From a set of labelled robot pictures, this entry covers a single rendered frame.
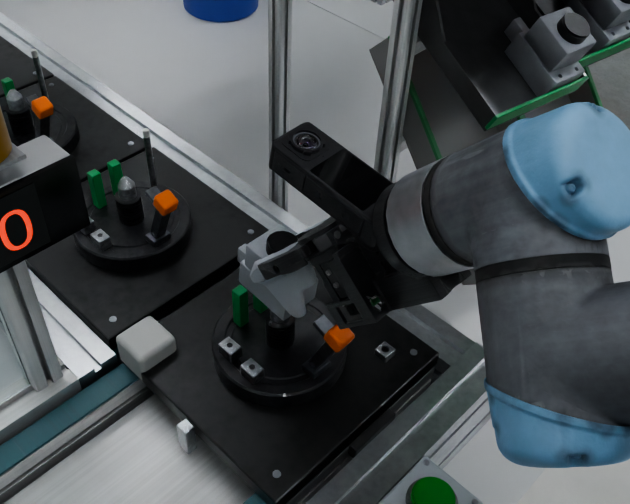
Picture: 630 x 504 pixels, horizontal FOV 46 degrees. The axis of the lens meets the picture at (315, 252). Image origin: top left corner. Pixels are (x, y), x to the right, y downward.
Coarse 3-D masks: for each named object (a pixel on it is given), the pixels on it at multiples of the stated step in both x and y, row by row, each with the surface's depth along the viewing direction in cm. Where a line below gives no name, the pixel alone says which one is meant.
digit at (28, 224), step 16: (16, 192) 54; (32, 192) 55; (0, 208) 53; (16, 208) 54; (32, 208) 56; (0, 224) 54; (16, 224) 55; (32, 224) 56; (0, 240) 55; (16, 240) 56; (32, 240) 57; (48, 240) 58; (0, 256) 56; (16, 256) 57
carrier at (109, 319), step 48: (144, 144) 88; (96, 192) 87; (144, 192) 91; (192, 192) 95; (96, 240) 83; (144, 240) 85; (192, 240) 89; (240, 240) 89; (96, 288) 83; (144, 288) 83; (192, 288) 84
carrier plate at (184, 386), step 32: (224, 288) 83; (320, 288) 84; (160, 320) 80; (192, 320) 80; (352, 320) 81; (384, 320) 81; (192, 352) 77; (352, 352) 78; (416, 352) 78; (160, 384) 74; (192, 384) 74; (224, 384) 74; (352, 384) 75; (384, 384) 75; (192, 416) 71; (224, 416) 72; (256, 416) 72; (288, 416) 72; (320, 416) 72; (352, 416) 72; (224, 448) 69; (256, 448) 69; (288, 448) 69; (320, 448) 69; (256, 480) 67; (288, 480) 67
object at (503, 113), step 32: (448, 0) 75; (480, 0) 76; (512, 0) 77; (448, 32) 73; (480, 32) 74; (448, 64) 70; (480, 64) 73; (512, 64) 74; (480, 96) 68; (512, 96) 72; (544, 96) 70
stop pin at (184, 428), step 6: (186, 420) 71; (180, 426) 71; (186, 426) 71; (192, 426) 71; (180, 432) 71; (186, 432) 71; (192, 432) 71; (180, 438) 72; (186, 438) 71; (192, 438) 72; (180, 444) 73; (186, 444) 72; (192, 444) 73; (186, 450) 73; (192, 450) 73
